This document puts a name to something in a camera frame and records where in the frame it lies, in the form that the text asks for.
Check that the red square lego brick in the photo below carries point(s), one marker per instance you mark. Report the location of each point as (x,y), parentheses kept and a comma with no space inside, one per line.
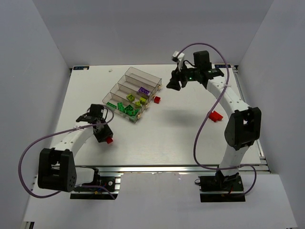
(157,99)

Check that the green square lego upside-down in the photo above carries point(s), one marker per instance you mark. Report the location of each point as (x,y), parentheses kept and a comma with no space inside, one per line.
(128,108)

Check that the blue label left corner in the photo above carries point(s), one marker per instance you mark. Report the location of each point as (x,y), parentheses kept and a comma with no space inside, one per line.
(80,68)

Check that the lime square lego brick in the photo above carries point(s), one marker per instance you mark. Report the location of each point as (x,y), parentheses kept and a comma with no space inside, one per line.
(130,97)

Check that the blue label corner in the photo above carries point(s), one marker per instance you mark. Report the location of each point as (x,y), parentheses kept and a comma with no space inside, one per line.
(80,68)
(222,66)

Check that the green lego brick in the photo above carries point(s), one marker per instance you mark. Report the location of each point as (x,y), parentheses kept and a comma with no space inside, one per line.
(111,105)

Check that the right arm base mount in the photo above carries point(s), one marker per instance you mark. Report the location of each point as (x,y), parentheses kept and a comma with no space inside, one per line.
(211,191)

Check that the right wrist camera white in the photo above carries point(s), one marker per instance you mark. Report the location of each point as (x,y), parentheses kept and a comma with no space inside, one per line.
(178,58)

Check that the green and lime lego stack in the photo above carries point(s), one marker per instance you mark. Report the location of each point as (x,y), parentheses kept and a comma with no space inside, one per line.
(142,101)

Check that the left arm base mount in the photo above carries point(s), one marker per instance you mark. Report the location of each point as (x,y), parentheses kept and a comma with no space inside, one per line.
(93,184)

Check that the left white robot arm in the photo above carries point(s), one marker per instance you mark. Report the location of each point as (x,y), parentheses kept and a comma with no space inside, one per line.
(57,169)

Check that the clear container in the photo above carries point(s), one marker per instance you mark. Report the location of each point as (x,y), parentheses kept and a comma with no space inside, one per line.
(114,99)
(143,79)
(123,92)
(135,89)

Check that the green slope lego small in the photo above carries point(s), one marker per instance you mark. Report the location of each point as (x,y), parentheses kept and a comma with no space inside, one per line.
(134,112)

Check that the green square lego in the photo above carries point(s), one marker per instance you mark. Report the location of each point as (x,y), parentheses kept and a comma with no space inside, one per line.
(120,106)

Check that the red lego brick front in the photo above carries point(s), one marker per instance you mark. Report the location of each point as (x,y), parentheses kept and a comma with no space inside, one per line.
(109,140)

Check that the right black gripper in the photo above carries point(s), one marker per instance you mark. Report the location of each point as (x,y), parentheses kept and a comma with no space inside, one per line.
(177,79)

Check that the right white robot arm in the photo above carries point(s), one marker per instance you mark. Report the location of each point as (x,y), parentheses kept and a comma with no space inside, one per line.
(244,123)

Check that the blue label right corner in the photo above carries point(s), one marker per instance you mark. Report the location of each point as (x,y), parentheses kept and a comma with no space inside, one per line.
(222,66)

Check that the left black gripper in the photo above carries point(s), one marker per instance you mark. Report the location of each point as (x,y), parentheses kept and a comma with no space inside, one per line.
(103,133)

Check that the red large lego brick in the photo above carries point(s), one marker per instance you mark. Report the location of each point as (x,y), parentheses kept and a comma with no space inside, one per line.
(215,116)

